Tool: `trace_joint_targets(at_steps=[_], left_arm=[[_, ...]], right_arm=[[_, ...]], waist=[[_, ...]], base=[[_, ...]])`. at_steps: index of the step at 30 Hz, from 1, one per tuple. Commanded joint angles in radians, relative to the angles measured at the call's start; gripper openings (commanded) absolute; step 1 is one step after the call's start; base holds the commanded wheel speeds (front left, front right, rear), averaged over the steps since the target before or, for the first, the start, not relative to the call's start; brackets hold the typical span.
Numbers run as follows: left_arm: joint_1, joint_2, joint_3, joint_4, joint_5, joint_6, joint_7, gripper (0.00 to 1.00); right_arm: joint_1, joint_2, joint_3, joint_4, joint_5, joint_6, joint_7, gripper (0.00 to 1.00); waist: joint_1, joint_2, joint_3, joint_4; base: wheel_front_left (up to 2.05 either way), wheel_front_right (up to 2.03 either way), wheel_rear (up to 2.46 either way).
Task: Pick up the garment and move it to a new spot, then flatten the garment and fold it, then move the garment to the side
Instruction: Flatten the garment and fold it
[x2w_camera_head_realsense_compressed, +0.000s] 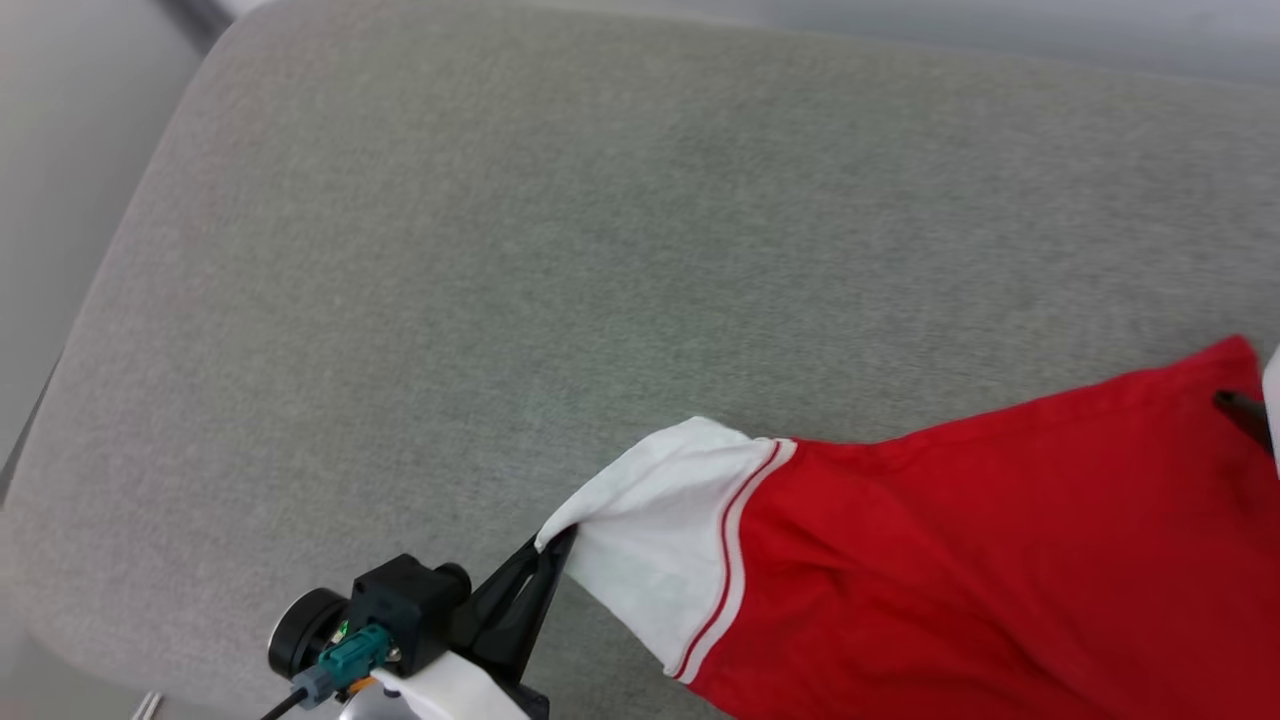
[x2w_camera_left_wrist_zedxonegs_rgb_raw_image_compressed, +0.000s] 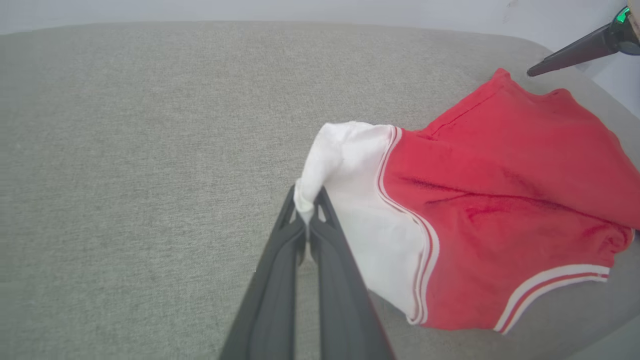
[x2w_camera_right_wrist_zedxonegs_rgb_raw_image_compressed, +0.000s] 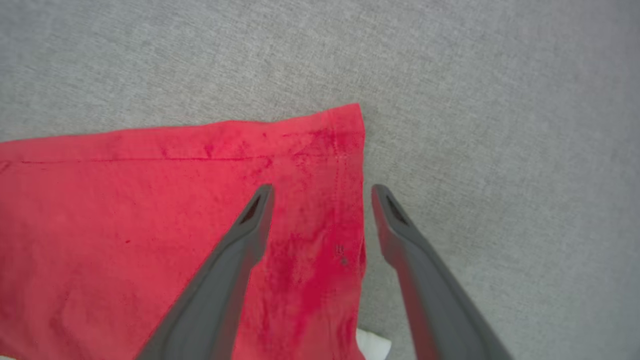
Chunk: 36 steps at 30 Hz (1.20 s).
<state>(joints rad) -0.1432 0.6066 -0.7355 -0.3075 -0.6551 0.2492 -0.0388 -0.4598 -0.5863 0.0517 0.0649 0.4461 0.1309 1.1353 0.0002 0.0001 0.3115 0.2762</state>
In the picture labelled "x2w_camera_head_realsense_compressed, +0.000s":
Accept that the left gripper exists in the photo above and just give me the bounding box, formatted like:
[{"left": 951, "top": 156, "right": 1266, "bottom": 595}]
[{"left": 340, "top": 527, "right": 578, "bottom": 720}]

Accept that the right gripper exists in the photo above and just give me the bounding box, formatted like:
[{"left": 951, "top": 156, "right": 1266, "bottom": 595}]
[{"left": 1213, "top": 345, "right": 1280, "bottom": 459}]

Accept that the red and white shirt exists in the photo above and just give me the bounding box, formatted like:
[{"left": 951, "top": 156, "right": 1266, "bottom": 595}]
[{"left": 535, "top": 335, "right": 1280, "bottom": 720}]

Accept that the teal connector camera cable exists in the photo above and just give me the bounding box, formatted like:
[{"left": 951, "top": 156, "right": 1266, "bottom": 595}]
[{"left": 262, "top": 623, "right": 393, "bottom": 720}]

